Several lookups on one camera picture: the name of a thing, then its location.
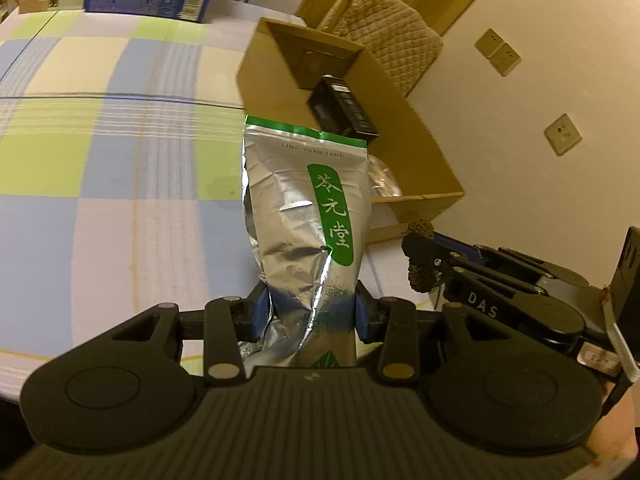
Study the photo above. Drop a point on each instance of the silver green tea bag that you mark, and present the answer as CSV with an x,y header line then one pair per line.
x,y
290,220

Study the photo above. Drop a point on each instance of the beige quilted chair cover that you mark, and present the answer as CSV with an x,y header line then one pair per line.
x,y
390,35

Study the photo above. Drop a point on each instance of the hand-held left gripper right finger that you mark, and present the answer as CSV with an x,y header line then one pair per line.
x,y
362,315

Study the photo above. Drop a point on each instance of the brown cardboard box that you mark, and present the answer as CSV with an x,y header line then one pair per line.
x,y
400,125

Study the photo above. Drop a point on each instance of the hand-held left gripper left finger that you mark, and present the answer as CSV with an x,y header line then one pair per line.
x,y
260,312

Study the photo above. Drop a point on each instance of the brown dried pine cone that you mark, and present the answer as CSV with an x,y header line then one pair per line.
x,y
421,227

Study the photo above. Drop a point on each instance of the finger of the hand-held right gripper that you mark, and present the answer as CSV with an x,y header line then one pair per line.
x,y
427,255
465,252

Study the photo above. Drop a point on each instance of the cotton swab packet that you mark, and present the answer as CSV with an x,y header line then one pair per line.
x,y
382,177

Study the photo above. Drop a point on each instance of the beige wall socket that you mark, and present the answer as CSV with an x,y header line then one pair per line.
x,y
563,134

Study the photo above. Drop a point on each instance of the long black product box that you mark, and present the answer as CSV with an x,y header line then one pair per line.
x,y
340,107

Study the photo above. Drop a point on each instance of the person's right forearm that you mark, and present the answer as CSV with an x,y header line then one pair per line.
x,y
612,425

